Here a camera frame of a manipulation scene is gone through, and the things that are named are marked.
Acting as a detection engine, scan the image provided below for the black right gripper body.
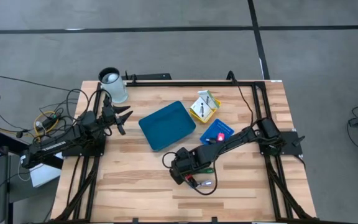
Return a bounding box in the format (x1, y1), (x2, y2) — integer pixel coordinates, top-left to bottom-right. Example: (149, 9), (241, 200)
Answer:
(168, 147), (199, 186)

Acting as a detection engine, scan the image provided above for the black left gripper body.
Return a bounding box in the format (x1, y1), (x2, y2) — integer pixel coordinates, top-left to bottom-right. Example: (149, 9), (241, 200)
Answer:
(100, 93), (127, 136)

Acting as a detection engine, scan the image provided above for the black cable bundle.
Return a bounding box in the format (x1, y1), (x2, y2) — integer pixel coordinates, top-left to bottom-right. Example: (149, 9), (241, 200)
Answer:
(162, 151), (200, 189)

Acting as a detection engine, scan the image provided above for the small black electronic gadget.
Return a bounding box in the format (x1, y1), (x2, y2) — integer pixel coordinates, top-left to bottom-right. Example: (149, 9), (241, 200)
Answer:
(206, 133), (226, 145)

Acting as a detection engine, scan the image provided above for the large teal plastic bin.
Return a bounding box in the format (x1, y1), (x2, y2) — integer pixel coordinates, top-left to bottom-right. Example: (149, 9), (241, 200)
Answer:
(138, 100), (197, 152)

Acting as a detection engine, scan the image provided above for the small yellow plastic bin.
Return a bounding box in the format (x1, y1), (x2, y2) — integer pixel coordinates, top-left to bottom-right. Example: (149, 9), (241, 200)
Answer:
(188, 98), (222, 124)

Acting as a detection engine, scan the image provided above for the white cylindrical container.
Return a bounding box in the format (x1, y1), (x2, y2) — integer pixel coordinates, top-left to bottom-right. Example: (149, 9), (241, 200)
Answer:
(98, 67), (129, 104)

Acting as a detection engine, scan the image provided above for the flat black device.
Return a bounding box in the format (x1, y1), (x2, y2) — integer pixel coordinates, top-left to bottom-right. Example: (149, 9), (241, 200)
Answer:
(121, 71), (172, 81)

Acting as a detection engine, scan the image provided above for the small blue plastic basket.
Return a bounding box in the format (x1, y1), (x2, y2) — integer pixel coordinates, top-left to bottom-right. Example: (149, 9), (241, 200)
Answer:
(199, 118), (235, 146)

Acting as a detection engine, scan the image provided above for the black power adapter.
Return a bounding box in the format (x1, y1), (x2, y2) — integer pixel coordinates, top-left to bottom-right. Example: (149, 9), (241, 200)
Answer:
(39, 114), (58, 128)

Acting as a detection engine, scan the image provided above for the white cardboard box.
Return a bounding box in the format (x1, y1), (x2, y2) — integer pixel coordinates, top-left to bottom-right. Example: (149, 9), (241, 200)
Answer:
(29, 163), (62, 188)

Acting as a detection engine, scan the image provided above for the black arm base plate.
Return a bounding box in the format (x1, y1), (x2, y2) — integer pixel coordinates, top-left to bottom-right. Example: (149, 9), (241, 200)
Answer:
(61, 133), (107, 157)
(258, 130), (306, 156)

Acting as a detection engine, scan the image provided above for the black aluminium table frame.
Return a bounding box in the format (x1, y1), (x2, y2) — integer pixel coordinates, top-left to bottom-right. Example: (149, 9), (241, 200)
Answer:
(51, 79), (316, 223)

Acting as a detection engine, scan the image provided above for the yellow cable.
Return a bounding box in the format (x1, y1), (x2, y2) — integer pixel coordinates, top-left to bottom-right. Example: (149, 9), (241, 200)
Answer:
(33, 111), (60, 144)

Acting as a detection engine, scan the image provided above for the long black cable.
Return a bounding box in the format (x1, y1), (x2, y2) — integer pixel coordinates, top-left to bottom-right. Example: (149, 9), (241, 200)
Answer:
(0, 75), (83, 94)

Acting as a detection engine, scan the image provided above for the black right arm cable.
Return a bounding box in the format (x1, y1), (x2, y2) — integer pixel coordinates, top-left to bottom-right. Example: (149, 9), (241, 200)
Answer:
(233, 76), (256, 125)

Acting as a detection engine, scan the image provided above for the black frame bracket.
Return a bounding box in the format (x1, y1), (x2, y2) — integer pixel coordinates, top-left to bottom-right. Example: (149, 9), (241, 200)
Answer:
(226, 70), (237, 85)

